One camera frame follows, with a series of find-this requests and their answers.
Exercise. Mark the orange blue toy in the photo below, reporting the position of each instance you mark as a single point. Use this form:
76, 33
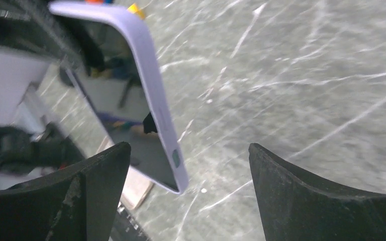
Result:
99, 1

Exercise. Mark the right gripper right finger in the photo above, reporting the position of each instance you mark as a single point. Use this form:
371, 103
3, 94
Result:
296, 204

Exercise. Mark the black base frame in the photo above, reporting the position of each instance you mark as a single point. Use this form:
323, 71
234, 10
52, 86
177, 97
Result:
126, 228

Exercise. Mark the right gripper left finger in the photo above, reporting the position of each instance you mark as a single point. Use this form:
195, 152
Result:
78, 202

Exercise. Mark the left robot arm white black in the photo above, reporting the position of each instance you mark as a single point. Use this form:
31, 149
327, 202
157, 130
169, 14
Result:
31, 140

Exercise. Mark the white phone case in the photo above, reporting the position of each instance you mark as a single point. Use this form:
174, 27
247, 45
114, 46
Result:
136, 189

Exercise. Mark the small yellow cube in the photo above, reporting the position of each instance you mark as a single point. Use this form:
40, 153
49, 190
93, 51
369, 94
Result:
134, 9

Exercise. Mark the phone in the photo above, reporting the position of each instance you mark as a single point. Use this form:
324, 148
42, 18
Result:
124, 86

